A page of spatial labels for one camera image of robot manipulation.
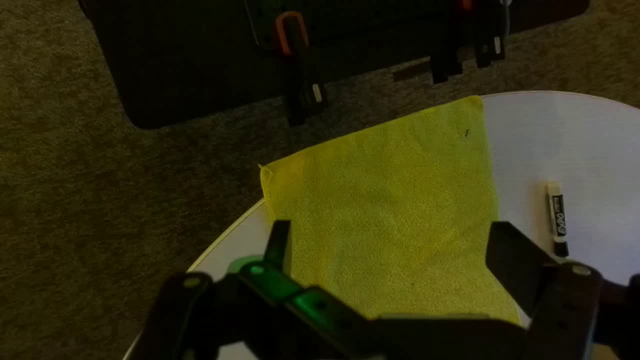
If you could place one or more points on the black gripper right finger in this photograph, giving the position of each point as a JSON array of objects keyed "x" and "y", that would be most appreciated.
[{"x": 572, "y": 312}]

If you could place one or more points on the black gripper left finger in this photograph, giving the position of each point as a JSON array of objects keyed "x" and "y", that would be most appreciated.
[{"x": 200, "y": 312}]

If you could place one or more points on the black white dry-erase marker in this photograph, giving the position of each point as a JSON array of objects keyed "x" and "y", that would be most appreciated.
[{"x": 556, "y": 217}]

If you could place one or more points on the yellow microfiber towel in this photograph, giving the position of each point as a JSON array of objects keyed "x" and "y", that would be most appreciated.
[{"x": 392, "y": 212}]

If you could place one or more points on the black clamp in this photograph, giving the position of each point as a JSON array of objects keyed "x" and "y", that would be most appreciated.
[
  {"x": 303, "y": 90},
  {"x": 444, "y": 53}
]

